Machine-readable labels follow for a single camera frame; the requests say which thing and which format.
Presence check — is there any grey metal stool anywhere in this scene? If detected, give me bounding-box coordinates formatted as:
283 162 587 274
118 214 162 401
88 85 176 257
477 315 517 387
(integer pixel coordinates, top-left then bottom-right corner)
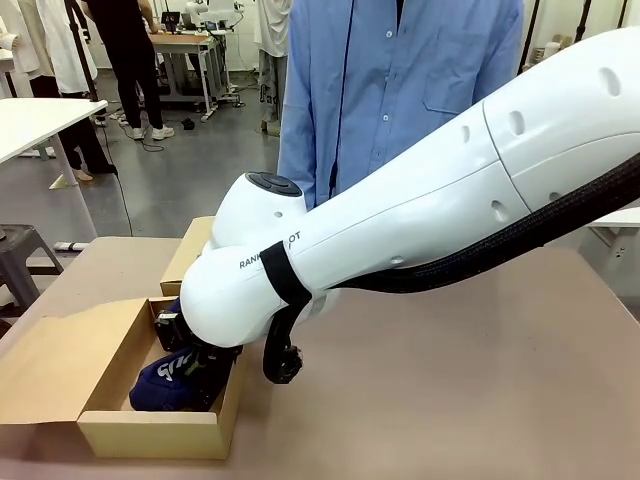
0 224 65 312

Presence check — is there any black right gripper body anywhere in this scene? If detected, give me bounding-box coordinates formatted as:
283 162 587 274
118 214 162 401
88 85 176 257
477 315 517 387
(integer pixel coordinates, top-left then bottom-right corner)
153 309 245 362

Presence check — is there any black floor cable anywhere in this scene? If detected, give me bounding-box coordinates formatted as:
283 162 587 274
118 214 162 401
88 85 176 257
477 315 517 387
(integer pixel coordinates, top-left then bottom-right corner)
92 99 167 237

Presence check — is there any white table with angled legs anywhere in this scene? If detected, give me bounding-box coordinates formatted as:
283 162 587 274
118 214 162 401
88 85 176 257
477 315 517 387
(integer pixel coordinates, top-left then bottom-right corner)
585 206 640 254

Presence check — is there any person in white coat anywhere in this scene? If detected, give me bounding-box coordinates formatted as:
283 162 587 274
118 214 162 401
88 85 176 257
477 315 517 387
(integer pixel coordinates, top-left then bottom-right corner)
0 0 119 182

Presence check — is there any navy blue pencil case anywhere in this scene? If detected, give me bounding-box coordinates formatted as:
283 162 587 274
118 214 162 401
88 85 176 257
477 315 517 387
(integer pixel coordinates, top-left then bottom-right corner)
128 297 222 413

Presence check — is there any thin black stand pole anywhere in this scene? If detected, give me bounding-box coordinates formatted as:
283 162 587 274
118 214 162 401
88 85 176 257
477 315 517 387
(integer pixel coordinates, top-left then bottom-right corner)
523 0 543 69

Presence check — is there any small open cardboard box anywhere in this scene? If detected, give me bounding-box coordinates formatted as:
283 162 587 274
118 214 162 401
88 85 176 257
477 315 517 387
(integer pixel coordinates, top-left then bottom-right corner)
159 215 218 300

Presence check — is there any person in grey trousers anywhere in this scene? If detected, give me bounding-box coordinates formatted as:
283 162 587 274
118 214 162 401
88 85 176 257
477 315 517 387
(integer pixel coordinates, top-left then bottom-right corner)
256 0 292 135

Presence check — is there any black lanyard cord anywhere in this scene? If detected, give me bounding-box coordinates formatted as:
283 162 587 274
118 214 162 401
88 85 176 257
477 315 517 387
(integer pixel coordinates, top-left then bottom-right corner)
326 0 358 202

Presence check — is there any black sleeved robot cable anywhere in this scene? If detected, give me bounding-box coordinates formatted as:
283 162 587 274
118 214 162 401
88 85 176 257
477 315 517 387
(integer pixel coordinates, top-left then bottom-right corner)
261 153 640 386

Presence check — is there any large open cardboard box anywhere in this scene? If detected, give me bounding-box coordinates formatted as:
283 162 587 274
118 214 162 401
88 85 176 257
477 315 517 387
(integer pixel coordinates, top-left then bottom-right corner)
0 296 250 461

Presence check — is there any thick black stand pole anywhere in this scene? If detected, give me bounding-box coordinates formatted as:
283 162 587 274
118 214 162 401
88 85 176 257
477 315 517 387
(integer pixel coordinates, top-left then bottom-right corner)
573 0 594 45

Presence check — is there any person in blue shirt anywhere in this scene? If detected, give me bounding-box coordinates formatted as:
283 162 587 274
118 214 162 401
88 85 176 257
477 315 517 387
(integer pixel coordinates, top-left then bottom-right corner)
276 0 526 211

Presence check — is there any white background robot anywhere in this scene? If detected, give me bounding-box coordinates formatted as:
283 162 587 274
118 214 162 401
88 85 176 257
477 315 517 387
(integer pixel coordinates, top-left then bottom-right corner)
160 0 246 32

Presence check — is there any black stand pole with clamp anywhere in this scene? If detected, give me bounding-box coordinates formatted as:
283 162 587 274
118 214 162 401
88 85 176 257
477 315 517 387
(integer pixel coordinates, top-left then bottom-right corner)
63 0 103 103

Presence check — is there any white table with round leg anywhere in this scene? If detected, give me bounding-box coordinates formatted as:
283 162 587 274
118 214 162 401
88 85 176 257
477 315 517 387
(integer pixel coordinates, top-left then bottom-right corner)
0 97 109 242

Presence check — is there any black velcro strap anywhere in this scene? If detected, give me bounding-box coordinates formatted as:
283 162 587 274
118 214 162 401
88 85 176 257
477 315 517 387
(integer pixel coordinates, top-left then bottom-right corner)
261 243 313 306

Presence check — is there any person in black clothes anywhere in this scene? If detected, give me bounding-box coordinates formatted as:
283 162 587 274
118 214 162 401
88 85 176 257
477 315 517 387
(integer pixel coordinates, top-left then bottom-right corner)
81 0 176 142

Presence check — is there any wood top workbench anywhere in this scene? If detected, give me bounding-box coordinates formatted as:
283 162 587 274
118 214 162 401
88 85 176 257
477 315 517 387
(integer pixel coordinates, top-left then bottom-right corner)
148 32 232 123

